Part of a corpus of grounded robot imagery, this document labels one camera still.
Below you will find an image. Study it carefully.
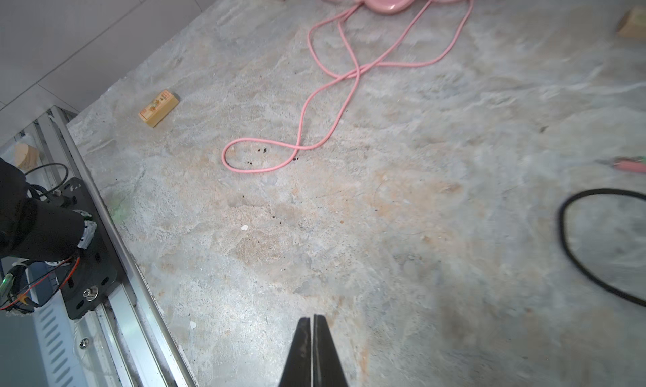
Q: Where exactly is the wooden block green sticker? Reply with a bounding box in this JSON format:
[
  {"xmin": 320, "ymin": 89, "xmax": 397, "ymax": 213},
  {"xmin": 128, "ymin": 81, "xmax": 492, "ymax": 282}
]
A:
[{"xmin": 617, "ymin": 6, "xmax": 646, "ymax": 40}]

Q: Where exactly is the black headphone cable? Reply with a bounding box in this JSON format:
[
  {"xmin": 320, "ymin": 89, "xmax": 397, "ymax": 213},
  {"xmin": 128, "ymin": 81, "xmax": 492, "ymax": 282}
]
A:
[{"xmin": 557, "ymin": 156, "xmax": 646, "ymax": 308}]

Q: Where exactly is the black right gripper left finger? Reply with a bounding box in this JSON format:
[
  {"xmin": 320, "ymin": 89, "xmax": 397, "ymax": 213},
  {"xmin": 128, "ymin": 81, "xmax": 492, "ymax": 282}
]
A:
[{"xmin": 279, "ymin": 317, "xmax": 312, "ymax": 387}]

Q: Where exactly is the aluminium rail frame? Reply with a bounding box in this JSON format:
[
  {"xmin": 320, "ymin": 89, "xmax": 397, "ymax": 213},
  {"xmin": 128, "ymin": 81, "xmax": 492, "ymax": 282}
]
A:
[{"xmin": 1, "ymin": 106, "xmax": 193, "ymax": 386}]

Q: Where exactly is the left circuit board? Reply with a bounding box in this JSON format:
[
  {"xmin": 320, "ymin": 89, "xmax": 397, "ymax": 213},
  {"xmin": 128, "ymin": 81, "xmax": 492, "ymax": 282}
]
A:
[{"xmin": 1, "ymin": 260, "xmax": 35, "ymax": 315}]

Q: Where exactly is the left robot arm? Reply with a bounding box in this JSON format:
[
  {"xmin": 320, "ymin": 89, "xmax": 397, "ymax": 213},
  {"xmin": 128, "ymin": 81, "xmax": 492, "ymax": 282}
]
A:
[{"xmin": 1, "ymin": 160, "xmax": 85, "ymax": 261}]

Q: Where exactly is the rectangular wooden block left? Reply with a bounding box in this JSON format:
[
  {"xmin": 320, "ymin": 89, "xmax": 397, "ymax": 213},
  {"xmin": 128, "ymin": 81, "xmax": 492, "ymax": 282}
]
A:
[{"xmin": 139, "ymin": 89, "xmax": 179, "ymax": 128}]

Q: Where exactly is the round wooden piece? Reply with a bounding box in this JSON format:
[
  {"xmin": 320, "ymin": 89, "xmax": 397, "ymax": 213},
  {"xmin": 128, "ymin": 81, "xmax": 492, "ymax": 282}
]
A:
[{"xmin": 14, "ymin": 143, "xmax": 40, "ymax": 172}]

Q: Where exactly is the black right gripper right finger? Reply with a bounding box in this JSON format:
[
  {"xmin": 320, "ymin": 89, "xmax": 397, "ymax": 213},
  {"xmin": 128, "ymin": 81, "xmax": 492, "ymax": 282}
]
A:
[{"xmin": 312, "ymin": 315, "xmax": 348, "ymax": 387}]

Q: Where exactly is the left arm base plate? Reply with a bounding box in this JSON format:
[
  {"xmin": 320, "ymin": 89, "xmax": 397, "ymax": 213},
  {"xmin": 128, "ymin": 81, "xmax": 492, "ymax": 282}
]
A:
[{"xmin": 46, "ymin": 178, "xmax": 124, "ymax": 320}]

